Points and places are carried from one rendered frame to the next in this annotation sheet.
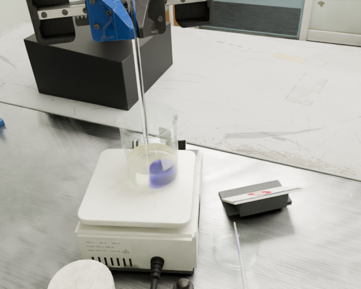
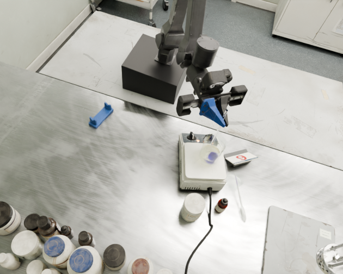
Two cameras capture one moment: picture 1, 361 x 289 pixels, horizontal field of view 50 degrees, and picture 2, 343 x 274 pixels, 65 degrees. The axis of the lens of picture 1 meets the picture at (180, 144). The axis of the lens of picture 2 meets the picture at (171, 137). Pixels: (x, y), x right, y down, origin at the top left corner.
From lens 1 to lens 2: 46 cm
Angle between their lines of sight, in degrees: 21
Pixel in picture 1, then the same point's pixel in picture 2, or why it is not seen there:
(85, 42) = (154, 68)
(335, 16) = not seen: outside the picture
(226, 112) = not seen: hidden behind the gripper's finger
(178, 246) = (219, 185)
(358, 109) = (278, 109)
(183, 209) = (222, 173)
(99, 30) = (203, 112)
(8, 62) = (93, 60)
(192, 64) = not seen: hidden behind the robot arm
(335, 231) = (267, 173)
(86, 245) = (185, 184)
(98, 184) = (189, 161)
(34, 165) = (139, 137)
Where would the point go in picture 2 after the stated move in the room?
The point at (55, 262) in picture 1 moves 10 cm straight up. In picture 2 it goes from (166, 186) to (170, 172)
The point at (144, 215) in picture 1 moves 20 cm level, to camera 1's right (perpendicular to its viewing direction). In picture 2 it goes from (210, 176) to (275, 172)
